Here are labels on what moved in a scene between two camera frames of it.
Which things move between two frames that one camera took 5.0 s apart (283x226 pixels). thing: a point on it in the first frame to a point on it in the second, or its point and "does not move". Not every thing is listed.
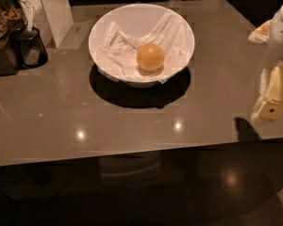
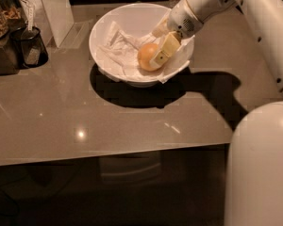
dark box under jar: (5, 57) does not move
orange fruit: (150, 56) does not move
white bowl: (141, 44) does not move
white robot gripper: (281, 37) to (181, 19)
